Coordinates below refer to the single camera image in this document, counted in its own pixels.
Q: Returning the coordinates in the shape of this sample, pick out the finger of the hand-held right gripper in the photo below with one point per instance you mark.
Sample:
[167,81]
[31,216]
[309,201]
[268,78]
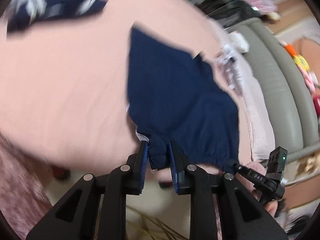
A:
[250,173]

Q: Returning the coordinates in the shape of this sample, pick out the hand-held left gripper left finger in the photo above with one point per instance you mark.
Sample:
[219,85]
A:
[143,162]

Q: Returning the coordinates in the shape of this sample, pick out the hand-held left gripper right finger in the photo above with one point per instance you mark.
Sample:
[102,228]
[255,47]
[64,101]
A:
[174,170]

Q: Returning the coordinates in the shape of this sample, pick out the navy striped shorts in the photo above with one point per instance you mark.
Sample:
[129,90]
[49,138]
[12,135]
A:
[25,20]
[180,100]

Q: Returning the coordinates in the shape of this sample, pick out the stack of folded white clothes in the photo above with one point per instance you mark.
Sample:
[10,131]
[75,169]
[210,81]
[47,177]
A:
[230,67]

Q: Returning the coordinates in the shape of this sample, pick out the person's right hand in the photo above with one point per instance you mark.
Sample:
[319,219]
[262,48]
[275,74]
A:
[271,207]

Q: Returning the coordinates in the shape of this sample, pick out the red black slipper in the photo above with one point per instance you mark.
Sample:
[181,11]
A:
[165,183]
[61,173]

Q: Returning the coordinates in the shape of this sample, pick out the pale pink waffle pillow towel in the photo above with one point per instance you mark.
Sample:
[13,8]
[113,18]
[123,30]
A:
[260,130]

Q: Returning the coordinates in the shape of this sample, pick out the grey padded headboard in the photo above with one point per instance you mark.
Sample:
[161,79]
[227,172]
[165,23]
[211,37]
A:
[280,85]

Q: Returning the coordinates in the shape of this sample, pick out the round bed pink sheet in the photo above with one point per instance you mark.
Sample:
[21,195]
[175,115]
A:
[62,92]

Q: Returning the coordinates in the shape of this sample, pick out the yellow sponge plush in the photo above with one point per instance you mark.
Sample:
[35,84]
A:
[301,63]

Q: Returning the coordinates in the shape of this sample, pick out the pink fluffy rug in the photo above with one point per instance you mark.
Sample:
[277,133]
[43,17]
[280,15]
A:
[17,192]

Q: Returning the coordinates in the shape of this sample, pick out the orange carrot plush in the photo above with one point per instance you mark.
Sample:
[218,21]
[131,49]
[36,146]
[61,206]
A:
[290,49]

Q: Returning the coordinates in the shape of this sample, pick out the white plush toy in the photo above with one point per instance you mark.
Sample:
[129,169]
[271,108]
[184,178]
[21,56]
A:
[240,41]

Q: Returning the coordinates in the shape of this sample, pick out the toast plush toy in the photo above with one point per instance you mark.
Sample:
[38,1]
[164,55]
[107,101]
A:
[272,17]

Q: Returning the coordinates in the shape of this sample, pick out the hanging pink dress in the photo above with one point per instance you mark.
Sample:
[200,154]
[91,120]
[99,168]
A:
[257,3]

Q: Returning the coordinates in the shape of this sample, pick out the glass door wardrobe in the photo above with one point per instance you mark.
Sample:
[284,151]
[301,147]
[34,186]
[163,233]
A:
[225,5]

